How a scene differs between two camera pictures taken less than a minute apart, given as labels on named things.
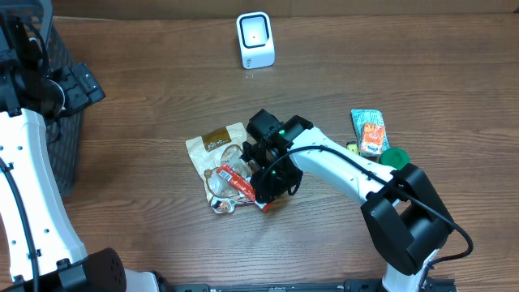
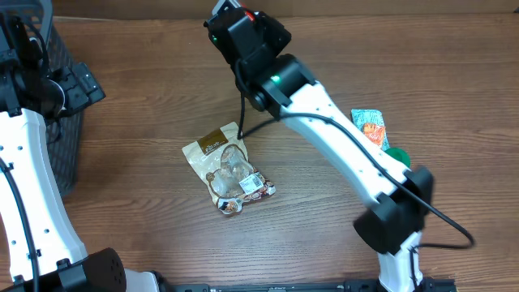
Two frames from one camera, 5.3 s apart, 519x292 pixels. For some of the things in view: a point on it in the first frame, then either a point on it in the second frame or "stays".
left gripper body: [76, 98] stays
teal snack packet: [363, 116] stays
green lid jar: [395, 157] stays
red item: [242, 185] -> [250, 15]
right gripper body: [280, 179] -> [276, 40]
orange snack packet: [373, 138] stays
